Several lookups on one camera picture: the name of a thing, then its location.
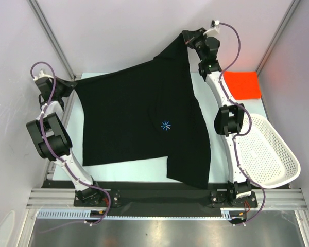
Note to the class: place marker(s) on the left aluminium corner post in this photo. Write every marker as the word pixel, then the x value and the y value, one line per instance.
pixel 44 23

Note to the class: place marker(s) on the black t-shirt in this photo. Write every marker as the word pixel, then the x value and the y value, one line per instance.
pixel 147 111

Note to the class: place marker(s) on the aluminium corner post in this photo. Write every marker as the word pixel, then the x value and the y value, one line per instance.
pixel 278 33
pixel 44 23

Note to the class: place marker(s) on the white perforated plastic basket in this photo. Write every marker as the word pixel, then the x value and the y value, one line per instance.
pixel 264 155

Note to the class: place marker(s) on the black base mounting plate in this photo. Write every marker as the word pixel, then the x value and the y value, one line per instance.
pixel 218 192

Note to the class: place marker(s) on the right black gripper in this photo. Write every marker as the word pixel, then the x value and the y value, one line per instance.
pixel 192 37

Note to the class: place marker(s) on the folded orange t-shirt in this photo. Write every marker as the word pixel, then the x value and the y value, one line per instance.
pixel 243 85

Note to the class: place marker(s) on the white slotted cable duct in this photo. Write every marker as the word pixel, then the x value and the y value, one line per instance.
pixel 94 214

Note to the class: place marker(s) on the right aluminium corner post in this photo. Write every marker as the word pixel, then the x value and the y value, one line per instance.
pixel 278 33

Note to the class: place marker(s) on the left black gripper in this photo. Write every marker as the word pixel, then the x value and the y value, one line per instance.
pixel 68 85

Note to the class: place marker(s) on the aluminium frame rail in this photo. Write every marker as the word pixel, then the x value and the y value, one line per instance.
pixel 283 199

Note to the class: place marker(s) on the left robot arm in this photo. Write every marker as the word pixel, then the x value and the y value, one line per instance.
pixel 52 141

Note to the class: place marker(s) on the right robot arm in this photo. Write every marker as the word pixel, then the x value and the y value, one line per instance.
pixel 230 115

